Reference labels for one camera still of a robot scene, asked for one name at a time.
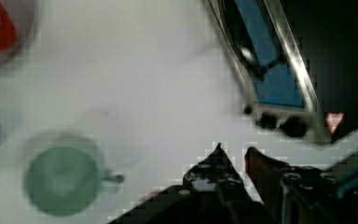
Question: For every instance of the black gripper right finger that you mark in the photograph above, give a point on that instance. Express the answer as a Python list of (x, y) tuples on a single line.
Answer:
[(292, 194)]

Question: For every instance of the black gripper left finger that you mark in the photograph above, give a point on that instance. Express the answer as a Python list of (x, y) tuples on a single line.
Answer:
[(222, 198)]

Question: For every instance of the green mug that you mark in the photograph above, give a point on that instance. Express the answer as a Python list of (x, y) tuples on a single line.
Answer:
[(65, 174)]

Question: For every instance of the black oven door handle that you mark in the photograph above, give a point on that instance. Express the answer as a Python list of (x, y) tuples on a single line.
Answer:
[(239, 39)]

